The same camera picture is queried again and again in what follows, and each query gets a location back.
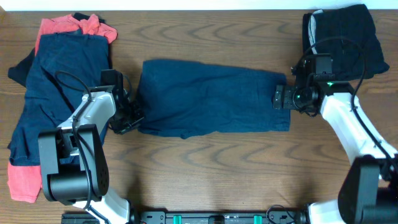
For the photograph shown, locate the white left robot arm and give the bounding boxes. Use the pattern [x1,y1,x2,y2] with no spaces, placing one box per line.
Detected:
[38,86,141,223]

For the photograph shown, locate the coral red garment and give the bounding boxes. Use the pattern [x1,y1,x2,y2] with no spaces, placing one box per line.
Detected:
[7,14,118,203]

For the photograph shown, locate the navy blue shorts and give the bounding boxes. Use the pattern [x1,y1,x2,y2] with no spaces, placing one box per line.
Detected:
[137,59,290,139]

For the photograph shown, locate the navy garment on pile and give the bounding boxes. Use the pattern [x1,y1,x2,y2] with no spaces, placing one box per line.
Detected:
[9,33,109,166]

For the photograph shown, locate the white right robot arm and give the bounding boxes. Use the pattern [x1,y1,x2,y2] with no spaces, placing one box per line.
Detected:
[272,55,397,223]

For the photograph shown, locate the black folded garment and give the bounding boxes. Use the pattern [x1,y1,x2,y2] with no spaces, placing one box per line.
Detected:
[302,4,389,81]

